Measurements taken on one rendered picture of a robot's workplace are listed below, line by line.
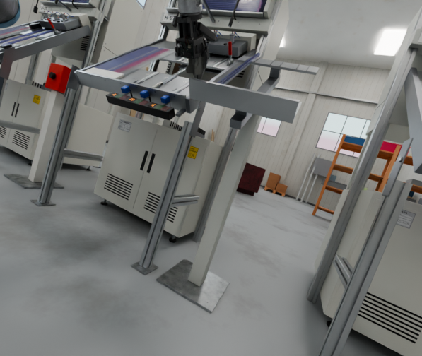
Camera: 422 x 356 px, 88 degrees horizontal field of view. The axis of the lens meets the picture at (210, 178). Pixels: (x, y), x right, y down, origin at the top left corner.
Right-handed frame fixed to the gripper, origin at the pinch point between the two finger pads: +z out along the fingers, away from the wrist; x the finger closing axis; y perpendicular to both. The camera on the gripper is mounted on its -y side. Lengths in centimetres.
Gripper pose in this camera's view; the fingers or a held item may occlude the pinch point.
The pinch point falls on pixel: (198, 76)
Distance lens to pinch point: 92.9
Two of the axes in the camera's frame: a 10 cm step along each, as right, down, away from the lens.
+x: 8.7, 3.3, -3.7
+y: -4.9, 6.3, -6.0
